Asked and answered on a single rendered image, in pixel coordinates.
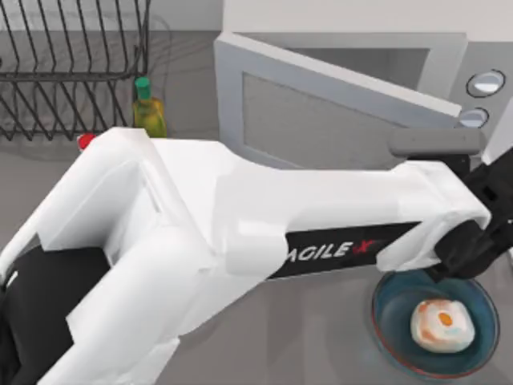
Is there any yellow bottle with green cap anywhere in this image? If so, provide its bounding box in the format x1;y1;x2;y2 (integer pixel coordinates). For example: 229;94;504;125
132;77;168;139

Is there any blue glass bowl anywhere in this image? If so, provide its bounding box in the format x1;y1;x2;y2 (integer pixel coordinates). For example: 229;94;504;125
370;268;502;379

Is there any grey microwave door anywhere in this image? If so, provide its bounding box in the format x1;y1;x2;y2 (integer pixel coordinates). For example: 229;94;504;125
212;32;463;171

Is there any large round microwave knob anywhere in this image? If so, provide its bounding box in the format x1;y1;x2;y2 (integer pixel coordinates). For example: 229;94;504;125
465;68;506;99

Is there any black wire dish rack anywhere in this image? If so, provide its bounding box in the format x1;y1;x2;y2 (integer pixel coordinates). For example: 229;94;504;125
0;0;153;142

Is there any white bread with orange spot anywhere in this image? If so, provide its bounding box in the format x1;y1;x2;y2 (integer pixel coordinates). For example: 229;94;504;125
410;298;476;355

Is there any small round microwave knob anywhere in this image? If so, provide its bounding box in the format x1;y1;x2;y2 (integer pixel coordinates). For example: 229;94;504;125
458;107;491;130

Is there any red bottle cap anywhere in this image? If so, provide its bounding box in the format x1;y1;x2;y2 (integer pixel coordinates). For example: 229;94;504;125
76;132;98;152

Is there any pale microwave oven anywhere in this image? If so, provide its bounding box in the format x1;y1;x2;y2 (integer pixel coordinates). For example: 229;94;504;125
221;0;513;166

